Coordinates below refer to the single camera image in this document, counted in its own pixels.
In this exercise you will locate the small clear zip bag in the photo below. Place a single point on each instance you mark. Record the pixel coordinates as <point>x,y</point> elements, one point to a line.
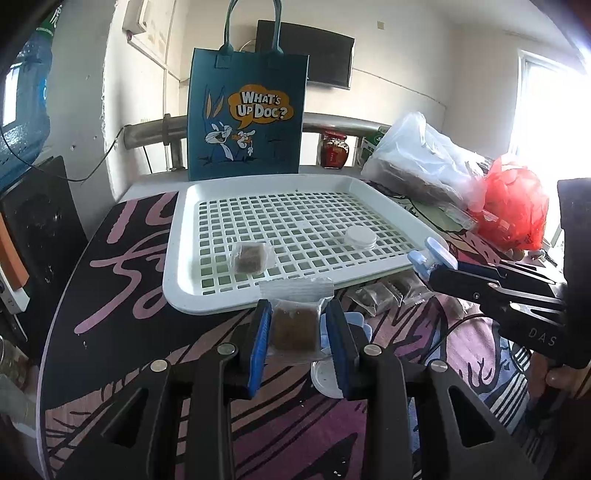
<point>466,217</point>

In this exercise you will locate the blue water jug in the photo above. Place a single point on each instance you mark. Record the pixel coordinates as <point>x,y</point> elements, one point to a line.
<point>23,115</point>

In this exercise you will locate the white perforated plastic tray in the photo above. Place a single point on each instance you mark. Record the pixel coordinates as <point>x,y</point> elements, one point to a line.
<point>180,258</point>

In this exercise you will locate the blue cartoon tote bag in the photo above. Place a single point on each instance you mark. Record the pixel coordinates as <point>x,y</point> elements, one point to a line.
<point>258,152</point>

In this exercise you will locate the black wall television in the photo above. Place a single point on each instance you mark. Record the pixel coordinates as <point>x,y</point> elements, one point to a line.
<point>323,60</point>

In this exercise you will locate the red sauce jar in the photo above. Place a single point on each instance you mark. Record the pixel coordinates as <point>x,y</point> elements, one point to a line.
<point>333,150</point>

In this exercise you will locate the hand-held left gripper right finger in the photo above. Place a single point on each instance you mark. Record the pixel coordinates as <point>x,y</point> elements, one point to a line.
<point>334,350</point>

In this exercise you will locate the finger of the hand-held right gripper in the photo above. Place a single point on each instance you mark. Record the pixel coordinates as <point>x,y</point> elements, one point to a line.
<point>436,249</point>
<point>418,263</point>

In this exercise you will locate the green and white carton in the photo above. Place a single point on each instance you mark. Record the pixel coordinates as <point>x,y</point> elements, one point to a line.
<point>369,145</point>

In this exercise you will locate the grey metal pipe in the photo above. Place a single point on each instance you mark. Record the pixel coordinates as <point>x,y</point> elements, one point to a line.
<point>147,131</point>

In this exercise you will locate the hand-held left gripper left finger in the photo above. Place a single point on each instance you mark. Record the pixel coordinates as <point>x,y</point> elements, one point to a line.
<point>258,346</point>

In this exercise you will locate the clear plastic bag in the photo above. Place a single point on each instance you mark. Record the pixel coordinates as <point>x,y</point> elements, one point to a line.
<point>415,157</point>

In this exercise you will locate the person's right hand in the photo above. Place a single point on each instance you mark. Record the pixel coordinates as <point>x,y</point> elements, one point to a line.
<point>558,379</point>

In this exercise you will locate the window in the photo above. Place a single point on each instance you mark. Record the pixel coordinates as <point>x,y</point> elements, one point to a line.
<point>554,115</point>

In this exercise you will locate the white round plastic lid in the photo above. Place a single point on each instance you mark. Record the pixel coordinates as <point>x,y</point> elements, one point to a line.
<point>323,378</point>

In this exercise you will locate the red plastic bag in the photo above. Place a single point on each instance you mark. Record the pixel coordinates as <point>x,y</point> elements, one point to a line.
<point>512,203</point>

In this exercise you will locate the brown snack packet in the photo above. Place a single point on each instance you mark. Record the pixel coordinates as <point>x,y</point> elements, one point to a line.
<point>251,258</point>
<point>295,327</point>
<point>376,296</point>
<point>415,288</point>

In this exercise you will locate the white wall switch box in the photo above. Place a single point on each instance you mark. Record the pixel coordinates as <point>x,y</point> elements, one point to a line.
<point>136,14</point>

